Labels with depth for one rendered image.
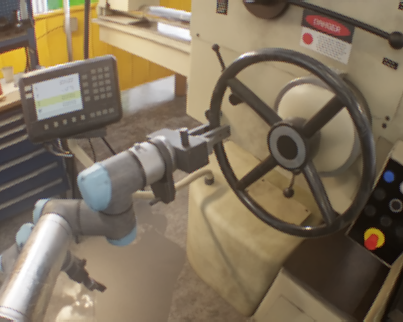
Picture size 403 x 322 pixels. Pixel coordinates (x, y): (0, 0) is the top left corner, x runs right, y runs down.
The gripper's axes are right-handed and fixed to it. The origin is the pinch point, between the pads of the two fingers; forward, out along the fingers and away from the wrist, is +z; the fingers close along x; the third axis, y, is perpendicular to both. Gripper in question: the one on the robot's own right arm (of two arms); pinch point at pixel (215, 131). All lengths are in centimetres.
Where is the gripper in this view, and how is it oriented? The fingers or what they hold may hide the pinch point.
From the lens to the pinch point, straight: 66.1
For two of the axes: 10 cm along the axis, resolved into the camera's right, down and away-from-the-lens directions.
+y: -1.2, -8.9, -4.4
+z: 7.3, -3.8, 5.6
